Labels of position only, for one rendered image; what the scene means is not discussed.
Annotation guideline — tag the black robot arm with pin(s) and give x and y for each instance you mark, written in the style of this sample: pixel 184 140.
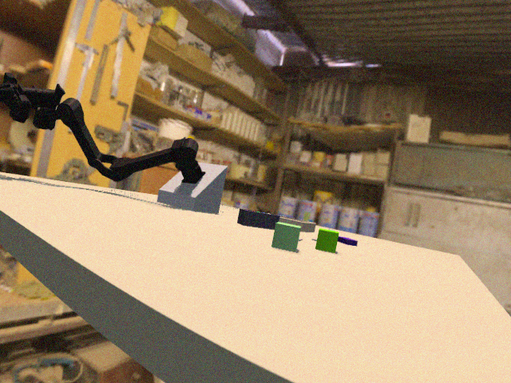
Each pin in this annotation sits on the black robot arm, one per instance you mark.
pixel 183 151

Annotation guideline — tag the cream shallow square tray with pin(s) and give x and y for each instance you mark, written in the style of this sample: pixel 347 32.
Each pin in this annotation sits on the cream shallow square tray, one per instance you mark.
pixel 306 226

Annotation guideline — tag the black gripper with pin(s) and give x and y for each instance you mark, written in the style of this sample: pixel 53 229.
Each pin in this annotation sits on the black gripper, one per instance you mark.
pixel 22 98

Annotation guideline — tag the purple rectangular block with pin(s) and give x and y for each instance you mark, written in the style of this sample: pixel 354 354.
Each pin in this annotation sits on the purple rectangular block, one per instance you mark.
pixel 347 241

